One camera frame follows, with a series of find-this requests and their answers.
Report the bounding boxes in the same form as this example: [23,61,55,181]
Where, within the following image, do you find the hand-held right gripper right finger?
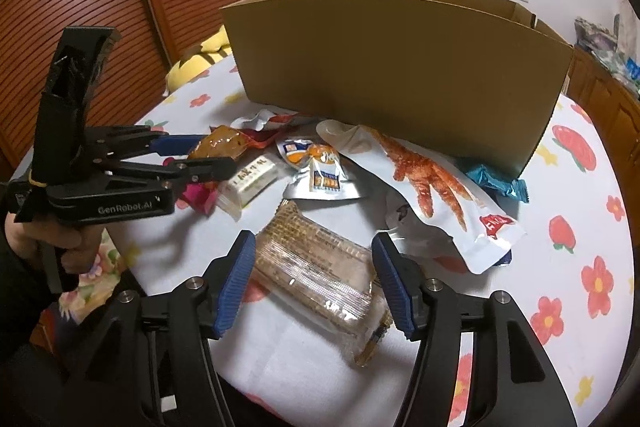
[371,232,583,427]

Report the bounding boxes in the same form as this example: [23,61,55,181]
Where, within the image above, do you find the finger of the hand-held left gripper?
[97,156,237,195]
[87,125,203,158]

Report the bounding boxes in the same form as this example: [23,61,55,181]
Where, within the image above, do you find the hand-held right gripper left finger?
[55,229,258,427]

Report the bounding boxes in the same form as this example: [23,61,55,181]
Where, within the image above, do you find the brown clear snack packet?
[187,125,251,162]

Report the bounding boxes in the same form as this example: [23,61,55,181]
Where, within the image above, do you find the clear wafer biscuit packet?
[250,199,396,368]

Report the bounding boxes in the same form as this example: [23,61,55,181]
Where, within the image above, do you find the silver orange snack pouch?
[276,134,363,200]

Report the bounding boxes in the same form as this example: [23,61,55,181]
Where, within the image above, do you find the teal snack packet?
[462,162,531,204]

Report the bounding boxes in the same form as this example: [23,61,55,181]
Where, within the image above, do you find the brown cardboard box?
[220,0,575,178]

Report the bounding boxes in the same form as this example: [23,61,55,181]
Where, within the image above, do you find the person's left forearm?
[0,252,66,388]

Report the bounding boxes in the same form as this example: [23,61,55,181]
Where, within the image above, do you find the person's left hand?
[4,209,101,279]

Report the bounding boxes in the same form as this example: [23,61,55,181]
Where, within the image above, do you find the pink snack packet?
[180,177,221,215]

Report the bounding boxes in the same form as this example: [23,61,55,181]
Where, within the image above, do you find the small white yellow snack packet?
[216,154,281,222]

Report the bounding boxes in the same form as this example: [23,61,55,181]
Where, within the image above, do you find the red white snack packet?
[231,109,301,150]

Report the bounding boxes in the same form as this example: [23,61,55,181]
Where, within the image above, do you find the yellow plush pillow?
[165,29,233,95]

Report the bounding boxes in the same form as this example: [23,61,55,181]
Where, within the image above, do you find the white chicken feet snack bag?
[316,119,527,275]

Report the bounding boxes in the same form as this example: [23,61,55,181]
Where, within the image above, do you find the flower print cloth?
[57,227,146,323]

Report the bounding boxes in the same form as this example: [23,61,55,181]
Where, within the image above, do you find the wooden louvered wardrobe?
[0,0,293,178]

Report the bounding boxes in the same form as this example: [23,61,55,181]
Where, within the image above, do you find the white strawberry flower print sheet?
[30,52,631,427]

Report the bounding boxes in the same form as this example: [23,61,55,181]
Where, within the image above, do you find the wooden desk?
[565,47,640,148]

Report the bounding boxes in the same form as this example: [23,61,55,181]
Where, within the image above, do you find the desk clutter pile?
[574,0,640,92]

